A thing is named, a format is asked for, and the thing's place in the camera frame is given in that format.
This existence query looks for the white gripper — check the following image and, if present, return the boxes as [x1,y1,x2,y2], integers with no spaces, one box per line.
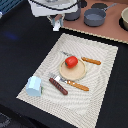
[28,0,79,24]

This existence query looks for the red tomato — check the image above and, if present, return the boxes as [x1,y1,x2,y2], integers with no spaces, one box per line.
[65,56,78,68]

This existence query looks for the brown sausage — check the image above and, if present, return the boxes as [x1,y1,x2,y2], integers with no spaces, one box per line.
[49,78,68,95]

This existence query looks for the light blue cup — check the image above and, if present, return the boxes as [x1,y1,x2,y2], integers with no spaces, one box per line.
[26,76,43,96]

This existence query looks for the grey pot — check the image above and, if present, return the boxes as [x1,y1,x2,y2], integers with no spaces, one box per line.
[65,9,81,21]

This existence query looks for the brown stove board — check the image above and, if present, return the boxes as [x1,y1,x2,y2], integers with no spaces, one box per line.
[63,0,128,43]

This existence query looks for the round wooden plate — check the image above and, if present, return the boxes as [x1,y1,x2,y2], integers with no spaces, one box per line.
[59,59,87,81]

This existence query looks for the beige bowl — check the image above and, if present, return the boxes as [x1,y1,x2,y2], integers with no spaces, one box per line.
[121,7,128,30]

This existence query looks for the beige woven placemat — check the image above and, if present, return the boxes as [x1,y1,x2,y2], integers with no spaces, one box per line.
[17,34,118,128]

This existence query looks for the grey saucepan with handle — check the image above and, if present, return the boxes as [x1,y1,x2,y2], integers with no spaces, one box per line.
[84,4,115,27]

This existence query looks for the knife with wooden handle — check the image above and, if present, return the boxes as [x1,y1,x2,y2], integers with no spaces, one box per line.
[60,51,101,65]

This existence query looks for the fork with wooden handle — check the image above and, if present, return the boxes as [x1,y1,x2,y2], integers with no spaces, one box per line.
[48,73,89,91]

